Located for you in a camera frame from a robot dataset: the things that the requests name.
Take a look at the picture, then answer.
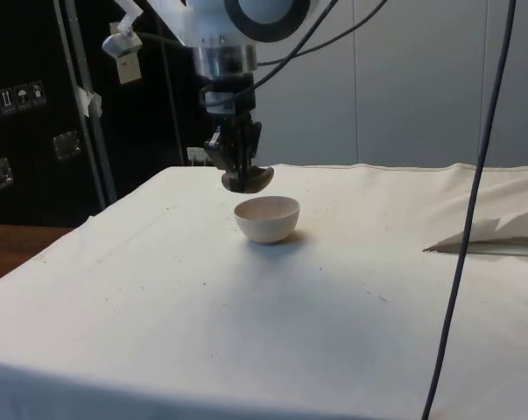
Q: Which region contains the brown cup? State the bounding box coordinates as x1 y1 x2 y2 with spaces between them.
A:
221 165 276 194

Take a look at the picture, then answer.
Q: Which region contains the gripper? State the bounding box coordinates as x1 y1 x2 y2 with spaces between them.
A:
201 73 264 193

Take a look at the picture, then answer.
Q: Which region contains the white bowl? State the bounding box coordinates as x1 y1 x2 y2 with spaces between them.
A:
233 196 301 245

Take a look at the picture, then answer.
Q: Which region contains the black cable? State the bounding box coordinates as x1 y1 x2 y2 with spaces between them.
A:
255 0 340 69
204 0 390 98
419 0 519 420

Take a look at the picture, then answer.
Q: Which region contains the black cabinet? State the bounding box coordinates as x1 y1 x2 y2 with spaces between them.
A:
0 0 208 228

